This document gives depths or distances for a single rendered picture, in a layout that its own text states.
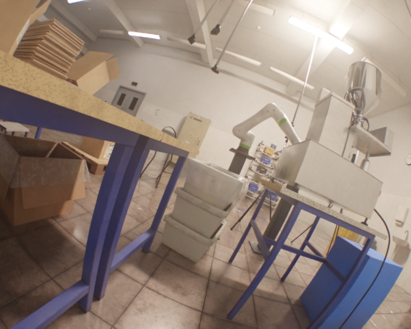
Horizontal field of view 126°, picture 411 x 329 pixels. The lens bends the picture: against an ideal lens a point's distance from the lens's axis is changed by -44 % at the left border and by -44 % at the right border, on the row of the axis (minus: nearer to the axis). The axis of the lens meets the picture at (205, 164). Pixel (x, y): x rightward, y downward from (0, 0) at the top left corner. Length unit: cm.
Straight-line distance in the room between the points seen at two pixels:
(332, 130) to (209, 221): 95
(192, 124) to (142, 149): 596
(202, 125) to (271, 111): 487
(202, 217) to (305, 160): 76
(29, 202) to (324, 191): 146
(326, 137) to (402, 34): 402
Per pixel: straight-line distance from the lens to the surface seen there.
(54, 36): 88
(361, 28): 477
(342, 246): 150
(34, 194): 108
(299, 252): 131
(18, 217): 121
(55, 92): 23
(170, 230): 140
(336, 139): 109
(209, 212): 126
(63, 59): 91
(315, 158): 97
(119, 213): 63
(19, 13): 71
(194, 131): 643
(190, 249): 139
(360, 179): 114
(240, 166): 193
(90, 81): 125
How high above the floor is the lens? 73
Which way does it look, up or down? 2 degrees down
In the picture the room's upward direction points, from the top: 24 degrees clockwise
